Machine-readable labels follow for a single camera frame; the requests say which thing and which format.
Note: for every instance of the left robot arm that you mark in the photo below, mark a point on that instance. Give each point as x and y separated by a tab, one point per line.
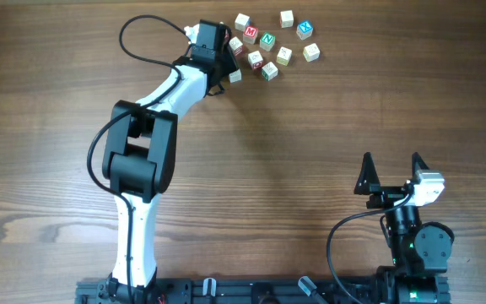
140	154

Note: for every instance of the plain wooden picture block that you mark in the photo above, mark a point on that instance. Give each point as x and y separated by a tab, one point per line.
235	76

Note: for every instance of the red M letter block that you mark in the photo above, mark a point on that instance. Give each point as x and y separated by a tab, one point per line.
250	34

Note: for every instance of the yellow-sided block right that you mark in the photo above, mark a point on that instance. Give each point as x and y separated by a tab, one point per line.
311	52

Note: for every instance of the green N letter block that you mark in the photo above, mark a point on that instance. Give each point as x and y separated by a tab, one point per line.
267	41

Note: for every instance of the dark red sided block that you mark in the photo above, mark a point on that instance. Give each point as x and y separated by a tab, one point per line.
236	46

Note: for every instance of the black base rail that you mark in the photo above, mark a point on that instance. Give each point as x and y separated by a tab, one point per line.
357	289

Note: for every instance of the yellow-sided picture block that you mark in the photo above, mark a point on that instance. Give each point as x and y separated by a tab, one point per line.
284	56

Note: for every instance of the plain wooden block top right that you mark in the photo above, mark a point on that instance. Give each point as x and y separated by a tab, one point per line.
286	18

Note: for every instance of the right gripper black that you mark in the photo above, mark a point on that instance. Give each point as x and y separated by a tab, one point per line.
388	193

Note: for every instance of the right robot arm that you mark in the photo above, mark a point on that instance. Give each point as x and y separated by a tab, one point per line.
419	250

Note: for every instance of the plain top block blue side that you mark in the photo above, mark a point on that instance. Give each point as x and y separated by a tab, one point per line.
242	21

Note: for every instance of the green-sided picture block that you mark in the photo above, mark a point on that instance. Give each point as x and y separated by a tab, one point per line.
269	71

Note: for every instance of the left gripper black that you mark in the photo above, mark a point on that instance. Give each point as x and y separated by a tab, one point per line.
230	59

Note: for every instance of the blue X letter block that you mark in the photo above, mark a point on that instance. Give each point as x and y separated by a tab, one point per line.
304	30

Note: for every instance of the red O sided block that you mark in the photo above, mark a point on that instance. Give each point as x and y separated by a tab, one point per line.
255	60

